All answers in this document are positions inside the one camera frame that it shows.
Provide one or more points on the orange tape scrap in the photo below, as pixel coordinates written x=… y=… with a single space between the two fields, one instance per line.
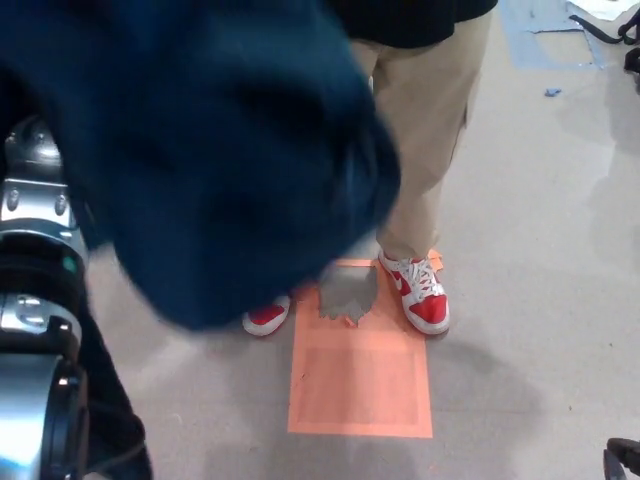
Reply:
x=436 y=260

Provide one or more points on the white paper sheet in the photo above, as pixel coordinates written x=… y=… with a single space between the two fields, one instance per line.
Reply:
x=600 y=6

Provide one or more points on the red white sneaker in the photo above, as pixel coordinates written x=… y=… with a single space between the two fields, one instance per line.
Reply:
x=265 y=320
x=430 y=310

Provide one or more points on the dark teal coat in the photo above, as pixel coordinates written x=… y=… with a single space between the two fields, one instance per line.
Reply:
x=200 y=150

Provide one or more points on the khaki trousers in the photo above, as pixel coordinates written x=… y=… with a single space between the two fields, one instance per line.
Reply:
x=425 y=125

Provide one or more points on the black object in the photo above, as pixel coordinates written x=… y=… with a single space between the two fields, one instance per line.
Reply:
x=634 y=62

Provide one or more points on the orange floor tape square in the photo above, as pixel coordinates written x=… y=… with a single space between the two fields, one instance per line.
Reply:
x=360 y=390

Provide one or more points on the black shirt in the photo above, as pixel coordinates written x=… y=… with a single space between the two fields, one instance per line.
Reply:
x=410 y=20

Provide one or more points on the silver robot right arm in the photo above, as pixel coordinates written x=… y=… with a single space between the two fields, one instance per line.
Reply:
x=30 y=410

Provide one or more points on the blue tape scrap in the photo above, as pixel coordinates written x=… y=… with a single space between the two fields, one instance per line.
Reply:
x=551 y=92

